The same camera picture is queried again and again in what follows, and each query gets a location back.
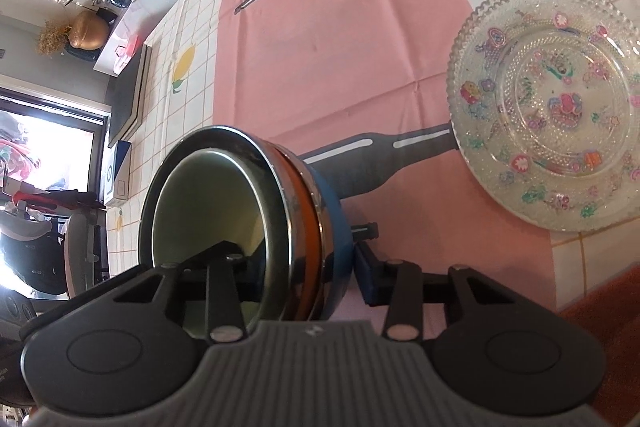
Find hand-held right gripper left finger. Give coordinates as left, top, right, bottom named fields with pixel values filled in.
left=107, top=243, right=251, bottom=343

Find checked lemon-print tablecloth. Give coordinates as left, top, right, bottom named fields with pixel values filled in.
left=110, top=0, right=640, bottom=324

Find black book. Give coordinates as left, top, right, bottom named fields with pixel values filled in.
left=107, top=44, right=154, bottom=144

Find gold vase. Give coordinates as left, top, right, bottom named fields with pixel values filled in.
left=68, top=10, right=110, bottom=50

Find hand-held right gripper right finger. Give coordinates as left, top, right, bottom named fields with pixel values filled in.
left=355, top=243, right=526, bottom=340

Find pink storage box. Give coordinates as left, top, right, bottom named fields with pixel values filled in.
left=112, top=34, right=146, bottom=58

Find orange steel bowl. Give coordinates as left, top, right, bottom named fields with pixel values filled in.
left=139, top=124, right=324, bottom=341

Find blue steel bowl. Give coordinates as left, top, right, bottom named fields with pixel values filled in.
left=295, top=154, right=359, bottom=322

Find green ceramic bowl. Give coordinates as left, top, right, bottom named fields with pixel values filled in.
left=151, top=149, right=268, bottom=340

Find orange cloth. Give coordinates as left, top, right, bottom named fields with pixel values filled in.
left=557, top=269, right=640, bottom=359

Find large clear glass plate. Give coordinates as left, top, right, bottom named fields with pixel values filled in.
left=446, top=0, right=640, bottom=234

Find blue and white box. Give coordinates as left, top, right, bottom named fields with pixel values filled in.
left=103, top=140, right=132, bottom=208

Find dried yellow flowers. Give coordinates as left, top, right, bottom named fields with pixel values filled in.
left=37, top=19, right=71, bottom=56

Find grey chair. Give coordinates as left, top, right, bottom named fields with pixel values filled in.
left=64, top=209, right=109, bottom=299

